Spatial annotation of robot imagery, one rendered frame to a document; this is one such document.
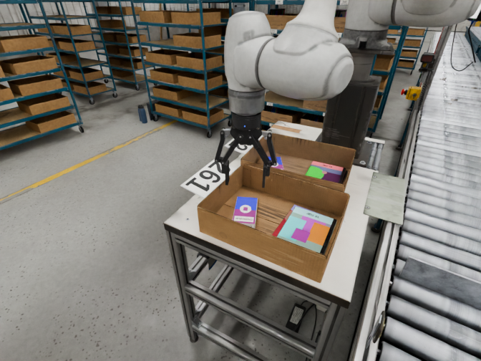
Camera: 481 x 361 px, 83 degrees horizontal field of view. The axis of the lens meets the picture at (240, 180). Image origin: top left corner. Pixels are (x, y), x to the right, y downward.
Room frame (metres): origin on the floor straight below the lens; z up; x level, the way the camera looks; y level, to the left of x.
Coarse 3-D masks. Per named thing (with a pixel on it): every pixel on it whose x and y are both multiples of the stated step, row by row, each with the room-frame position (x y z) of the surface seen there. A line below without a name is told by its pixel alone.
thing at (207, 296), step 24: (168, 240) 0.64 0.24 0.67; (192, 264) 0.73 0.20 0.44; (240, 264) 0.51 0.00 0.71; (192, 288) 0.62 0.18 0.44; (216, 288) 0.82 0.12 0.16; (288, 288) 0.45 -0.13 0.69; (192, 312) 0.66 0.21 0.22; (240, 312) 0.53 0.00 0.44; (336, 312) 0.39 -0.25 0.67; (192, 336) 0.63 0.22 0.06; (216, 336) 0.59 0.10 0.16; (288, 336) 0.45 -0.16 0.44; (336, 336) 0.38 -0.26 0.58; (264, 360) 0.49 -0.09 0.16; (312, 360) 0.40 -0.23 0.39
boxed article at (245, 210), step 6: (240, 198) 0.72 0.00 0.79; (246, 198) 0.72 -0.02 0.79; (252, 198) 0.72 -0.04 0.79; (240, 204) 0.69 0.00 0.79; (246, 204) 0.69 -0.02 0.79; (252, 204) 0.69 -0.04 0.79; (234, 210) 0.66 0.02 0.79; (240, 210) 0.66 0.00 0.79; (246, 210) 0.66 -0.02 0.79; (252, 210) 0.66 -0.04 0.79; (234, 216) 0.63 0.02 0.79; (240, 216) 0.63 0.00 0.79; (246, 216) 0.63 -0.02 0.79; (252, 216) 0.63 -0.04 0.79; (240, 222) 0.61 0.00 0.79; (246, 222) 0.61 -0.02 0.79; (252, 222) 0.61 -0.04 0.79
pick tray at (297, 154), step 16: (288, 144) 1.09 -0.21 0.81; (304, 144) 1.06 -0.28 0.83; (320, 144) 1.03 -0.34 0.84; (240, 160) 0.89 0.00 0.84; (256, 160) 1.02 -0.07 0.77; (288, 160) 1.03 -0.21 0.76; (304, 160) 1.03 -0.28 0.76; (320, 160) 1.02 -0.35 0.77; (336, 160) 0.99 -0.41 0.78; (352, 160) 0.87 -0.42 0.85; (304, 176) 0.77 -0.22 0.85
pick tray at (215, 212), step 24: (240, 168) 0.83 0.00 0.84; (216, 192) 0.70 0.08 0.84; (240, 192) 0.80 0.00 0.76; (264, 192) 0.80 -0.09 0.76; (288, 192) 0.76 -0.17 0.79; (312, 192) 0.72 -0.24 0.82; (336, 192) 0.69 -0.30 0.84; (216, 216) 0.57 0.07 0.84; (264, 216) 0.66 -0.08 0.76; (336, 216) 0.67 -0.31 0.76; (240, 240) 0.53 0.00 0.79; (264, 240) 0.50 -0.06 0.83; (288, 264) 0.47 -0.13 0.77; (312, 264) 0.44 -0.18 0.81
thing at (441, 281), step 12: (408, 264) 0.45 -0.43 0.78; (420, 264) 0.44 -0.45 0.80; (432, 264) 0.44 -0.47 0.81; (408, 276) 0.45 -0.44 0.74; (420, 276) 0.44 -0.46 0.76; (432, 276) 0.42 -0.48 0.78; (444, 276) 0.41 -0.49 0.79; (456, 276) 0.40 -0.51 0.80; (432, 288) 0.42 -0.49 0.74; (444, 288) 0.41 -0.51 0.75; (456, 288) 0.40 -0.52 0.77; (468, 288) 0.39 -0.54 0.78; (480, 288) 0.38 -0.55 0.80; (468, 300) 0.38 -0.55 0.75; (480, 300) 0.37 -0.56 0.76
